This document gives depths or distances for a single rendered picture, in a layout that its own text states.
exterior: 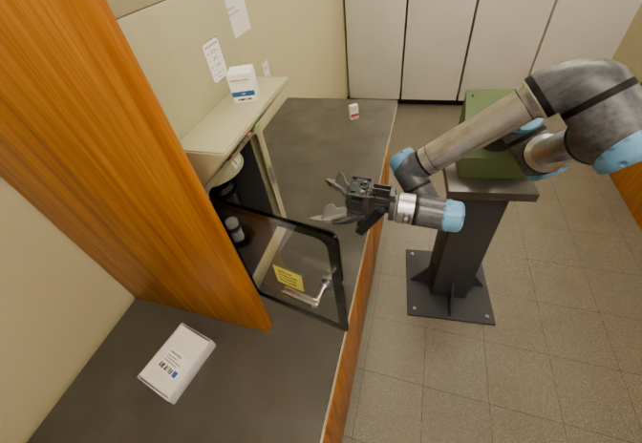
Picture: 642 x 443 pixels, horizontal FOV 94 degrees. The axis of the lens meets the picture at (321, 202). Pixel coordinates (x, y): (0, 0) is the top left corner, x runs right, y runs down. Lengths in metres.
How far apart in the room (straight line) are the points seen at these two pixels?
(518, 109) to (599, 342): 1.71
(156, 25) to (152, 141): 0.22
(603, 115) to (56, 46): 0.83
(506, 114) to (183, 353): 0.98
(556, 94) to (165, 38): 0.72
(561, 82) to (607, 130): 0.12
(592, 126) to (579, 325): 1.65
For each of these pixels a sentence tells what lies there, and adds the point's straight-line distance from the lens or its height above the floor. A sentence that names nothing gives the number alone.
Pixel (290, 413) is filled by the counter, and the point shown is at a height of 0.94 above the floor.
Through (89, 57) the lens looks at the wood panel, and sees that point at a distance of 0.47.
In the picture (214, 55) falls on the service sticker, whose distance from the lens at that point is 0.74.
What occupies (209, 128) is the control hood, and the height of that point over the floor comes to 1.51.
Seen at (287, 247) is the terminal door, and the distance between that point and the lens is 0.62.
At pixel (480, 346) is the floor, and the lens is 2.01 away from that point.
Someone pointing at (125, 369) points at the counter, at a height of 0.94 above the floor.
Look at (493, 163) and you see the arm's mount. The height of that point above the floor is 1.01.
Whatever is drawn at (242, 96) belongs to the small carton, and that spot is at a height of 1.52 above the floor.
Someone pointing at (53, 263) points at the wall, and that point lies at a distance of 1.05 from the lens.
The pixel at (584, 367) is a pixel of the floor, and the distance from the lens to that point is 2.17.
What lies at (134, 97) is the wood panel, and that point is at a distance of 0.45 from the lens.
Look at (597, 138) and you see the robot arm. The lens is 0.76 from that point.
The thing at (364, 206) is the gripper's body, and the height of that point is 1.27.
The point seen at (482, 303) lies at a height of 0.02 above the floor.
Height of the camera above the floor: 1.79
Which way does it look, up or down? 44 degrees down
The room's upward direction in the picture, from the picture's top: 9 degrees counter-clockwise
